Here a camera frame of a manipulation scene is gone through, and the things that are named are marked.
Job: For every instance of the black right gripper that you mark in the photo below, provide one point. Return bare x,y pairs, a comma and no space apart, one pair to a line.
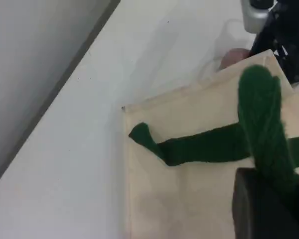
291,30

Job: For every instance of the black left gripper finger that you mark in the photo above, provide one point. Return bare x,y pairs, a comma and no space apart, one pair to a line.
269,209

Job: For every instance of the pink peach with green leaf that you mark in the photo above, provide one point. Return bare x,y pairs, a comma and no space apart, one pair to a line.
233,57

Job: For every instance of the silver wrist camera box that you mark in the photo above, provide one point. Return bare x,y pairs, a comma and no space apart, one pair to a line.
255,17

